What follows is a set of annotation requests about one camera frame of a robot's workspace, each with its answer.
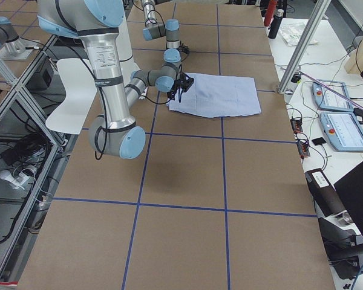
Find clear plastic bag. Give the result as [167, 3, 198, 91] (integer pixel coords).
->
[279, 23, 306, 47]

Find light blue striped shirt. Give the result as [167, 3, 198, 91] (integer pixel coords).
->
[168, 73, 261, 118]

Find red water bottle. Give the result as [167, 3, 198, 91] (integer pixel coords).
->
[264, 0, 278, 27]

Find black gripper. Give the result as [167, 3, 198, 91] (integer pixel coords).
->
[178, 44, 190, 55]
[167, 72, 195, 101]

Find upper teach pendant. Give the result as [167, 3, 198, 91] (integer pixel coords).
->
[312, 80, 353, 112]

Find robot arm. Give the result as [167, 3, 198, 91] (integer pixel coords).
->
[38, 1, 194, 160]
[140, 0, 190, 56]

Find teach pendant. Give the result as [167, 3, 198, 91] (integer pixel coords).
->
[312, 80, 353, 112]
[320, 111, 363, 152]

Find black monitor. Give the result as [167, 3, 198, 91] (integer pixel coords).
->
[334, 162, 363, 235]

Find aluminium frame post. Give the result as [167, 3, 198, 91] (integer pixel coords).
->
[278, 0, 331, 94]

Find white power strip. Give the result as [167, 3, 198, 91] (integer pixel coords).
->
[0, 167, 36, 190]

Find black water bottle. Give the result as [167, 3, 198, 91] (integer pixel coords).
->
[268, 9, 284, 39]

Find brown cardboard roll box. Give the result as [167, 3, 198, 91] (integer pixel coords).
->
[305, 169, 347, 217]

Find brown paper table cover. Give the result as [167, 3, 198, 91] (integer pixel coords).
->
[18, 3, 335, 289]

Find white plastic chair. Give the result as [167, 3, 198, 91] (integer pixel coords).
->
[45, 58, 97, 135]

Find lower teach pendant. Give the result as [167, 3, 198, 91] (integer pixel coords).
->
[320, 111, 363, 152]

